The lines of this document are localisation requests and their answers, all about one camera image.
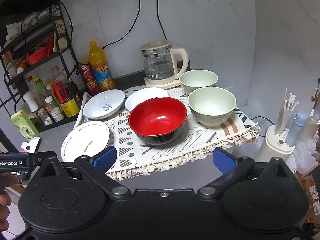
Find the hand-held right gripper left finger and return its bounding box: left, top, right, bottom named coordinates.
left=32, top=146, right=132, bottom=202

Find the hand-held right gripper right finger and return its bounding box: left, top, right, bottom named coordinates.
left=197, top=147, right=298, bottom=202

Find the white plate with line rim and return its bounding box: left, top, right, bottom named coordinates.
left=60, top=120, right=111, bottom=162

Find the white plate with blue print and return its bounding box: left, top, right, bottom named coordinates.
left=82, top=89, right=126, bottom=120

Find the pale green bowl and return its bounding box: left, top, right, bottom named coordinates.
left=179, top=69, right=219, bottom=96
left=188, top=87, right=236, bottom=128

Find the red and black bowl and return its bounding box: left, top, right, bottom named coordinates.
left=128, top=97, right=187, bottom=146

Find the plain white deep plate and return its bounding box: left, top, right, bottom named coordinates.
left=125, top=88, right=170, bottom=112

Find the person's left hand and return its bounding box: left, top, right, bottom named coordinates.
left=0, top=174, right=19, bottom=214

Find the patterned fringed tablecloth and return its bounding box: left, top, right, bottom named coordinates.
left=74, top=86, right=260, bottom=181

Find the green and white box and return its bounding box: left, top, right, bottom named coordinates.
left=10, top=109, right=41, bottom=141

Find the white chopstick holder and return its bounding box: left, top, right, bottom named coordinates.
left=255, top=124, right=297, bottom=166

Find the yellow tin with red scissors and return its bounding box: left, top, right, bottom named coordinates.
left=51, top=66, right=81, bottom=118

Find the red drink can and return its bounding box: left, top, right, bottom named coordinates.
left=86, top=80, right=99, bottom=96
left=78, top=61, right=96, bottom=85

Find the pale blue bottle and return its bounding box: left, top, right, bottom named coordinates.
left=285, top=111, right=308, bottom=147

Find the red kitchen tool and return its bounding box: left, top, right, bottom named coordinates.
left=52, top=82, right=68, bottom=104

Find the white plastic bag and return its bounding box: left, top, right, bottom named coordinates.
left=295, top=140, right=320, bottom=173

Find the bundle of white chopsticks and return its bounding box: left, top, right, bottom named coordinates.
left=275, top=88, right=299, bottom=134

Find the orange juice bottle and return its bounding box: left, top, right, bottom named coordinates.
left=89, top=41, right=116, bottom=92

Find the cream kettle base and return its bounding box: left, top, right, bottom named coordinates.
left=144, top=76, right=182, bottom=89

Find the cardboard box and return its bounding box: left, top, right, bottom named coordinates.
left=297, top=172, right=320, bottom=226

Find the red plastic basket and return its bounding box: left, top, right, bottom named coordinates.
left=26, top=46, right=51, bottom=66

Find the black metal kitchen rack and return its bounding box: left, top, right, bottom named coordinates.
left=0, top=2, right=84, bottom=133

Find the thin black cable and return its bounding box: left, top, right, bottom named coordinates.
left=251, top=116, right=274, bottom=138

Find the glass kettle with cream handle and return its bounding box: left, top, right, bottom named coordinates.
left=139, top=40, right=189, bottom=82

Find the black rack cable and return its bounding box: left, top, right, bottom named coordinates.
left=59, top=2, right=77, bottom=67

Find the black power cable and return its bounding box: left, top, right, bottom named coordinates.
left=102, top=0, right=141, bottom=50
left=155, top=0, right=168, bottom=42

